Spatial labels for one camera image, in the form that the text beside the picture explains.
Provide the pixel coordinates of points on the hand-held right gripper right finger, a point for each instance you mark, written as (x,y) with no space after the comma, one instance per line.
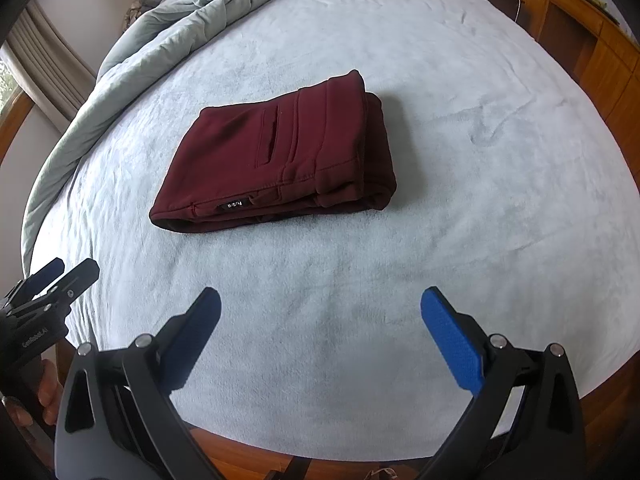
(455,340)

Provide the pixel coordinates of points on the patterned cloth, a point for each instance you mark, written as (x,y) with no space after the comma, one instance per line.
(142,7)

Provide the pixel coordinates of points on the maroon pants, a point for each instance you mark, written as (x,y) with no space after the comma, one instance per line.
(280,160)

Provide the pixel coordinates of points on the wooden cabinet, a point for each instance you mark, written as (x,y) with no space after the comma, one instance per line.
(600,55)

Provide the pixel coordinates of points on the grey duvet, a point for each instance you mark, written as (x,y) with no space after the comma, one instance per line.
(165,35)

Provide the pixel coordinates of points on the bed with pale blue sheet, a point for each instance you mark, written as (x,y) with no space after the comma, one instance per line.
(450,185)

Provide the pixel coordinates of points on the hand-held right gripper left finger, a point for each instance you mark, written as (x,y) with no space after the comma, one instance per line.
(195,340)

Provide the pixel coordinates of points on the person's left hand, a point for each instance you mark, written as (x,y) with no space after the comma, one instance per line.
(51,385)

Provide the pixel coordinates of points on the beige curtain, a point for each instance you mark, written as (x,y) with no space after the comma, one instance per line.
(45,45)

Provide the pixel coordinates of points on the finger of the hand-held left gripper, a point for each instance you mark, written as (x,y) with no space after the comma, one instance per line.
(75,282)
(47,270)

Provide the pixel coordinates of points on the window with wooden frame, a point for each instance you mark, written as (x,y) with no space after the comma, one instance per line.
(9,85)

